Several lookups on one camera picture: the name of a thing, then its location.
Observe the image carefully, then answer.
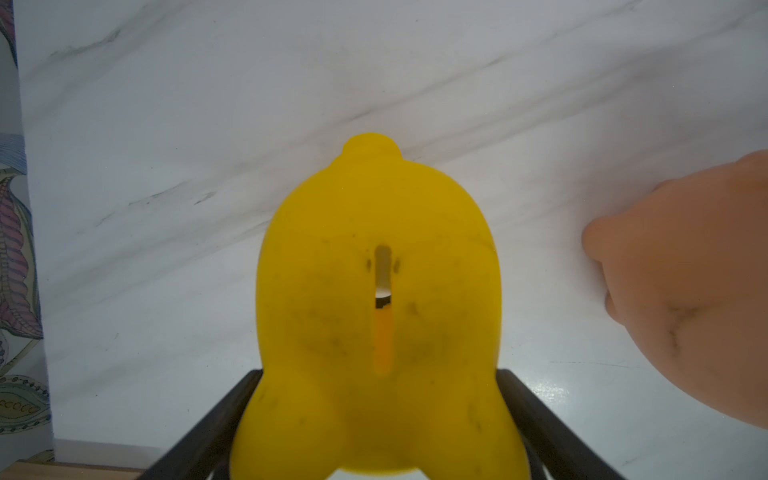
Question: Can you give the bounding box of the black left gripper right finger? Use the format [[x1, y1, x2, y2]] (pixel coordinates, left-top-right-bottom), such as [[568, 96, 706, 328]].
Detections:
[[496, 369, 624, 480]]

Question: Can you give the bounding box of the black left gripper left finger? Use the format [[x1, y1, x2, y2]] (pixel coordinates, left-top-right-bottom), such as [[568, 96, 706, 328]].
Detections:
[[138, 370, 263, 480]]

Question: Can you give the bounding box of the pink piggy bank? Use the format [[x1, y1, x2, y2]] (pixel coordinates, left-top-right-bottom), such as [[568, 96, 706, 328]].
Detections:
[[582, 150, 767, 427]]

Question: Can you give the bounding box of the yellow piggy bank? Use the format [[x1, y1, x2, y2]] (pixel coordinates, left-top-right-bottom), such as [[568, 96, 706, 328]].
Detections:
[[229, 133, 531, 479]]

